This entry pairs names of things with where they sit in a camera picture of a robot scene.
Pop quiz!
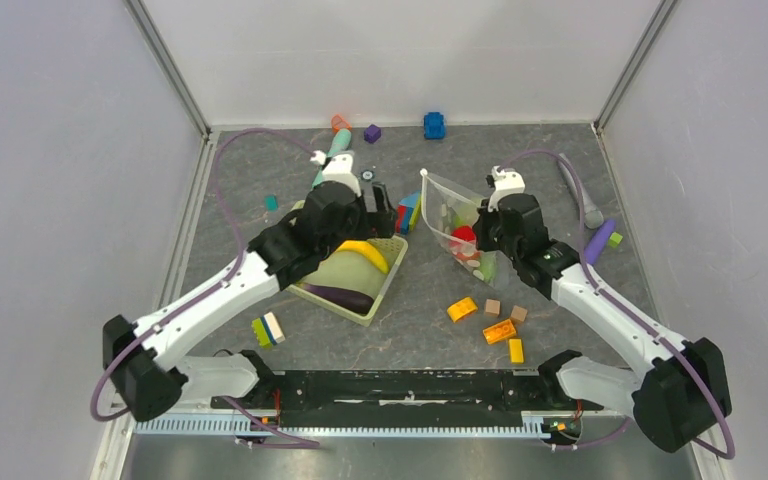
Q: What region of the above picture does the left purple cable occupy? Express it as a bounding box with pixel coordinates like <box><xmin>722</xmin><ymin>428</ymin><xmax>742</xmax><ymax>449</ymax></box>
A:
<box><xmin>89</xmin><ymin>129</ymin><xmax>326</xmax><ymax>423</ymax></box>

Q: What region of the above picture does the translucent orange brick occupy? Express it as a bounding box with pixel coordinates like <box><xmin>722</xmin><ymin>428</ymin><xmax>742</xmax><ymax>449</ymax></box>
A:
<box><xmin>482</xmin><ymin>319</ymin><xmax>517</xmax><ymax>345</ymax></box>

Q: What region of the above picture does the orange rounded brick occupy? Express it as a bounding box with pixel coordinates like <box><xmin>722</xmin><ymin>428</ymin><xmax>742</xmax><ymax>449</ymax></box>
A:
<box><xmin>446</xmin><ymin>297</ymin><xmax>478</xmax><ymax>323</ymax></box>

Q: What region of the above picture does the tan cube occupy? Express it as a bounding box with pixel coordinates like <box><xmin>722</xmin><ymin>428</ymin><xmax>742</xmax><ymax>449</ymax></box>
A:
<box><xmin>509</xmin><ymin>305</ymin><xmax>528</xmax><ymax>324</ymax></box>
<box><xmin>484</xmin><ymin>299</ymin><xmax>501</xmax><ymax>318</ymax></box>

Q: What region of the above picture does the light green plastic basket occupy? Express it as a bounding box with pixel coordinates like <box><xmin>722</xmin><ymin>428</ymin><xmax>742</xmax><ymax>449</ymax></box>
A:
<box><xmin>287</xmin><ymin>236</ymin><xmax>408</xmax><ymax>326</ymax></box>

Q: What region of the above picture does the yellow brick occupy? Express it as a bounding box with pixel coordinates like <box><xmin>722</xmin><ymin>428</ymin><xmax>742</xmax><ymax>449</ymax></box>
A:
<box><xmin>507</xmin><ymin>338</ymin><xmax>525</xmax><ymax>365</ymax></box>

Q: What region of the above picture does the clear polka dot zip bag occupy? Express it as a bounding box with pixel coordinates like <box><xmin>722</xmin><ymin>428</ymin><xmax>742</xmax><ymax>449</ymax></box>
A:
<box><xmin>420</xmin><ymin>169</ymin><xmax>511</xmax><ymax>290</ymax></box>

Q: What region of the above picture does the grey toy microphone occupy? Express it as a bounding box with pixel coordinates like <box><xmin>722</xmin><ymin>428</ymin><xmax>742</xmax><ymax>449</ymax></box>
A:
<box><xmin>558</xmin><ymin>163</ymin><xmax>605</xmax><ymax>230</ymax></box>

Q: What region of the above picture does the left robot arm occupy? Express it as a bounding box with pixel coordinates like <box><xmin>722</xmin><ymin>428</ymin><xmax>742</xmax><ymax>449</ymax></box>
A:
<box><xmin>100</xmin><ymin>181</ymin><xmax>397</xmax><ymax>422</ymax></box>

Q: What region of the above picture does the orange wire shape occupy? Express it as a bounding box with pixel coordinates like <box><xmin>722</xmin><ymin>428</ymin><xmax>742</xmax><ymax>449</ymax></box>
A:
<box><xmin>330</xmin><ymin>114</ymin><xmax>352</xmax><ymax>133</ymax></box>

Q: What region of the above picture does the tan cube right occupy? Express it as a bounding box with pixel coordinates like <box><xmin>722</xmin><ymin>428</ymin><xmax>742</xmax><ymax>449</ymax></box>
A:
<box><xmin>509</xmin><ymin>305</ymin><xmax>528</xmax><ymax>324</ymax></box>

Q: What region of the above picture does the yellow toy banana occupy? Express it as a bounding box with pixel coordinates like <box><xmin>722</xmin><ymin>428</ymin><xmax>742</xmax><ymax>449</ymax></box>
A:
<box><xmin>336</xmin><ymin>240</ymin><xmax>390</xmax><ymax>275</ymax></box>

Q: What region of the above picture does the purple cable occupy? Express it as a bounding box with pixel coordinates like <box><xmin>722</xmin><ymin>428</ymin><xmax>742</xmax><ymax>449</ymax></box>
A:
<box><xmin>89</xmin><ymin>129</ymin><xmax>326</xmax><ymax>423</ymax></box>
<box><xmin>499</xmin><ymin>148</ymin><xmax>736</xmax><ymax>460</ymax></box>

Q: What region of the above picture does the green blue white block stack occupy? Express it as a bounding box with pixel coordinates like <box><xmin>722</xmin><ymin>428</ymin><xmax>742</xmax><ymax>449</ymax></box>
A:
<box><xmin>251</xmin><ymin>312</ymin><xmax>286</xmax><ymax>349</ymax></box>

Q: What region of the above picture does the purple toy eggplant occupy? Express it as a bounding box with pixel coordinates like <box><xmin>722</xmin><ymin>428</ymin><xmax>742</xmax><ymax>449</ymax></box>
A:
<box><xmin>301</xmin><ymin>283</ymin><xmax>374</xmax><ymax>315</ymax></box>

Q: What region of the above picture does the red toy apple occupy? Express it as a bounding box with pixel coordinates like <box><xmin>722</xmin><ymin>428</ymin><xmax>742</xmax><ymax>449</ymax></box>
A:
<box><xmin>449</xmin><ymin>225</ymin><xmax>477</xmax><ymax>258</ymax></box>

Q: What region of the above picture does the red blue green block stack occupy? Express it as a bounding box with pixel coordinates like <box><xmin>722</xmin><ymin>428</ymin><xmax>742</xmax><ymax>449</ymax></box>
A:
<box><xmin>395</xmin><ymin>191</ymin><xmax>421</xmax><ymax>235</ymax></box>

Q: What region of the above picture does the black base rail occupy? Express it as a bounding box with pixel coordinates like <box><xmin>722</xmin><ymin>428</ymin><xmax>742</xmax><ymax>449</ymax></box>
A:
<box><xmin>237</xmin><ymin>369</ymin><xmax>596</xmax><ymax>429</ymax></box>

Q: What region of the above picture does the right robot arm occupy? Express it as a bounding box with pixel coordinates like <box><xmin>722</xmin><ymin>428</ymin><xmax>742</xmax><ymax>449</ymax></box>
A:
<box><xmin>473</xmin><ymin>193</ymin><xmax>736</xmax><ymax>459</ymax></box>

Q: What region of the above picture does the small lime green block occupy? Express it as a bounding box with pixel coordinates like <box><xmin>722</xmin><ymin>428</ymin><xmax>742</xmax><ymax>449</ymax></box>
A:
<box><xmin>607</xmin><ymin>232</ymin><xmax>623</xmax><ymax>248</ymax></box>

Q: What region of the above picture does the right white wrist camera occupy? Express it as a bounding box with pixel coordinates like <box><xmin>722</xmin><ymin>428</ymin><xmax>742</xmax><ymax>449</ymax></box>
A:
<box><xmin>486</xmin><ymin>166</ymin><xmax>525</xmax><ymax>212</ymax></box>

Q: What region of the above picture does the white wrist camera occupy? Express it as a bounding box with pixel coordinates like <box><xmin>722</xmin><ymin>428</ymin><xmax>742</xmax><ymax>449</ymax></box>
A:
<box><xmin>322</xmin><ymin>151</ymin><xmax>362</xmax><ymax>198</ymax></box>
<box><xmin>486</xmin><ymin>166</ymin><xmax>525</xmax><ymax>212</ymax></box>

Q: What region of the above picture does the green toy cucumber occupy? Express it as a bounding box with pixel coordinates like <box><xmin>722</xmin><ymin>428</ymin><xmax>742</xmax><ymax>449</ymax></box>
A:
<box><xmin>466</xmin><ymin>251</ymin><xmax>498</xmax><ymax>283</ymax></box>

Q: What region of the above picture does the purple building block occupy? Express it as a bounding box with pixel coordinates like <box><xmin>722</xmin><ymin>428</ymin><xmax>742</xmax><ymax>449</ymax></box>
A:
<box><xmin>363</xmin><ymin>124</ymin><xmax>382</xmax><ymax>144</ymax></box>

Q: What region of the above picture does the small teal block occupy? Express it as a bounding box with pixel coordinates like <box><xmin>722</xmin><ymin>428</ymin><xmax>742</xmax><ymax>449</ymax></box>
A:
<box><xmin>264</xmin><ymin>195</ymin><xmax>279</xmax><ymax>212</ymax></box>

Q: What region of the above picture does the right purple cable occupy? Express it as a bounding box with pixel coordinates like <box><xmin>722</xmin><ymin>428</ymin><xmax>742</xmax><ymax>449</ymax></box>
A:
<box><xmin>499</xmin><ymin>148</ymin><xmax>736</xmax><ymax>460</ymax></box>

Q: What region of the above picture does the purple toy cylinder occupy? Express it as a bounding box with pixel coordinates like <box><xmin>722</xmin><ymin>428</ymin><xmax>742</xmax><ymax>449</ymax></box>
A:
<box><xmin>584</xmin><ymin>218</ymin><xmax>616</xmax><ymax>265</ymax></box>

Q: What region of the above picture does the tan cube left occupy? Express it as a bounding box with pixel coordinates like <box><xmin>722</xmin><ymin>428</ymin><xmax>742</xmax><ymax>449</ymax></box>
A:
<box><xmin>484</xmin><ymin>299</ymin><xmax>501</xmax><ymax>318</ymax></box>

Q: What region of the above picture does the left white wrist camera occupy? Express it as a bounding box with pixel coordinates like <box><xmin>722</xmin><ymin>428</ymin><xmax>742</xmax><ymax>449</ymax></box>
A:
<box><xmin>322</xmin><ymin>151</ymin><xmax>362</xmax><ymax>198</ymax></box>

